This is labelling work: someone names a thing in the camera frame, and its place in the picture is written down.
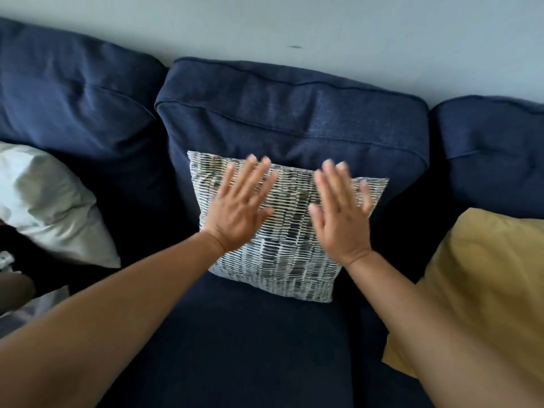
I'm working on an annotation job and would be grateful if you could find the person's right hand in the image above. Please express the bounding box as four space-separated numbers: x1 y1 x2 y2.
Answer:
308 159 375 268

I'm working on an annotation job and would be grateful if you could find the yellow cushion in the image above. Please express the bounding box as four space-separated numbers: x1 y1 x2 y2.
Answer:
381 207 544 379

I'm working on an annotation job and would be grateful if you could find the person's left forearm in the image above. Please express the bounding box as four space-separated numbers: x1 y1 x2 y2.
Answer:
0 231 226 408

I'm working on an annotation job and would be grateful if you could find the person's right forearm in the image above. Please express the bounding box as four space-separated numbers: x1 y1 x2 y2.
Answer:
346 250 544 408

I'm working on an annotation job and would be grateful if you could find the black white patterned cushion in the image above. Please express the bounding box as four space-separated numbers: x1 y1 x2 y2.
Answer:
186 150 390 304

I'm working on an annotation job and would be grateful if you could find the navy sofa back cushion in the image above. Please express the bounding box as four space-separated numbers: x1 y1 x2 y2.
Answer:
155 57 430 217
0 16 169 188
429 95 544 219

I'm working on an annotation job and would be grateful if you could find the navy blue sofa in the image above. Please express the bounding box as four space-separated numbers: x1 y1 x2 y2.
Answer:
0 16 544 408

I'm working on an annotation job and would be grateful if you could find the person's left hand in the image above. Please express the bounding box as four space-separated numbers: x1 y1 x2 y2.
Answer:
203 154 280 253

